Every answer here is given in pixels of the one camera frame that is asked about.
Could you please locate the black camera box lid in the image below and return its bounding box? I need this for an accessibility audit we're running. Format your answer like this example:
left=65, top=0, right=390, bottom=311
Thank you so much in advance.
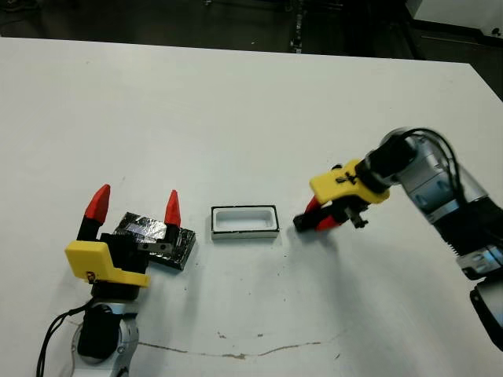
left=116, top=211, right=196, bottom=271

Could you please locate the black phone-like camera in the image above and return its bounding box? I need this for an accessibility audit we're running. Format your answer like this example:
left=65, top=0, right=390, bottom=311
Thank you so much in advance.
left=292, top=214, right=318, bottom=232

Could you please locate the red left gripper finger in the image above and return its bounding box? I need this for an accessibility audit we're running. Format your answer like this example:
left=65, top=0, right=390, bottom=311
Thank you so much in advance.
left=163, top=189, right=182, bottom=245
left=76, top=184, right=112, bottom=242

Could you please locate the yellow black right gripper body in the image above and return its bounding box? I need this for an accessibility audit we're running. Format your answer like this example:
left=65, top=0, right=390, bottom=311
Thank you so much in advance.
left=309, top=147, right=396, bottom=230

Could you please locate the camera box base white inlay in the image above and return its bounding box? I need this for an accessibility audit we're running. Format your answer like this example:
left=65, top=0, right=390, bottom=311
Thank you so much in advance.
left=210, top=203, right=281, bottom=241

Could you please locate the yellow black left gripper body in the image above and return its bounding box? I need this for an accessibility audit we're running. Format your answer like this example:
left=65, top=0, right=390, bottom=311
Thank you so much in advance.
left=64, top=231, right=174, bottom=301

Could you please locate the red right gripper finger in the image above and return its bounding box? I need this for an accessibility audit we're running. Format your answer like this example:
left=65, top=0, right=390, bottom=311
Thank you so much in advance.
left=304, top=196, right=332, bottom=219
left=315, top=214, right=350, bottom=232

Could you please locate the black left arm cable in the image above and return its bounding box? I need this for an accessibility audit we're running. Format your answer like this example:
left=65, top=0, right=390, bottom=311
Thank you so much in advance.
left=35, top=308, right=95, bottom=377

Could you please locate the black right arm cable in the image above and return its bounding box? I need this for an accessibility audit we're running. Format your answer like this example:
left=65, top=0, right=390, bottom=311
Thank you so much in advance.
left=406, top=126, right=472, bottom=205

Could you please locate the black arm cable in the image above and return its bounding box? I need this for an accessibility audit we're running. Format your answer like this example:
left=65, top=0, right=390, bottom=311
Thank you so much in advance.
left=406, top=126, right=472, bottom=205
left=35, top=308, right=95, bottom=377

